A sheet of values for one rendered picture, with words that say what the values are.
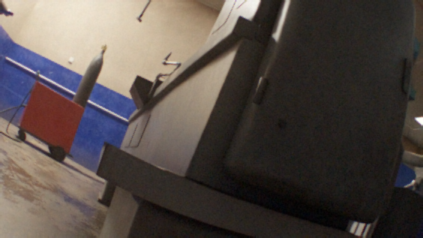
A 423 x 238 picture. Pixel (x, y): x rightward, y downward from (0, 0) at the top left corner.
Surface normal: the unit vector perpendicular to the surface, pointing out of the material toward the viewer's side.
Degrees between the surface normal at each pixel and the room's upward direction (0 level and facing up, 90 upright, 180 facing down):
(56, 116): 90
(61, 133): 90
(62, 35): 90
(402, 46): 90
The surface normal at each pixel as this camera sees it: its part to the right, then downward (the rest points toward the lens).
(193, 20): 0.26, -0.07
